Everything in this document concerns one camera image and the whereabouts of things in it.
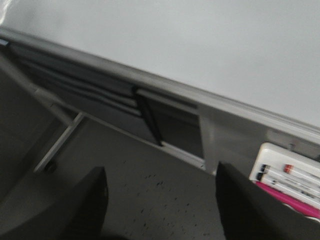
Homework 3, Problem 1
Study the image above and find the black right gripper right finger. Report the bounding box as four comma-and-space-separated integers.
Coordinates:
215, 162, 320, 240

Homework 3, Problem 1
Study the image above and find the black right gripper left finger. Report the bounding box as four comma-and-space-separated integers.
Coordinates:
0, 167, 108, 240

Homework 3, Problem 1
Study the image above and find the black-capped marker upper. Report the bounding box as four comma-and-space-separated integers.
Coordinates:
259, 164, 320, 194

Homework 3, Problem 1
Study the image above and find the black-capped marker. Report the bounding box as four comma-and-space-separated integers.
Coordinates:
255, 172, 320, 208
259, 164, 320, 194

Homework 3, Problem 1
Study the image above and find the pink eraser in tray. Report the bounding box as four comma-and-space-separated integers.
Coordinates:
255, 181, 320, 219

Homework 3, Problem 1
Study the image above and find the red-capped marker in tray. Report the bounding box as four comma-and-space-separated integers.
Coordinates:
283, 164, 320, 182

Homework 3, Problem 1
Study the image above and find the white plastic marker tray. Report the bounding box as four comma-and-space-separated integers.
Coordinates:
249, 143, 320, 222

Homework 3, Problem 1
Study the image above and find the black-capped marker lower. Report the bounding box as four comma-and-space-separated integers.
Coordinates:
255, 172, 320, 208

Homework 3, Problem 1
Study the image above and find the grey metal stand leg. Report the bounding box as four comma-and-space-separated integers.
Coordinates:
33, 112, 84, 174

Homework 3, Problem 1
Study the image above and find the grey pegboard panel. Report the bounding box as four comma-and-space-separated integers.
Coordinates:
198, 105, 320, 176

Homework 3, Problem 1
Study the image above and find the dark grey cabinet panel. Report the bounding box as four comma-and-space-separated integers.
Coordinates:
136, 88, 206, 171

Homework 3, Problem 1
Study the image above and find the white whiteboard with aluminium frame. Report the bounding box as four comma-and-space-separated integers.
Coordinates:
0, 0, 320, 151

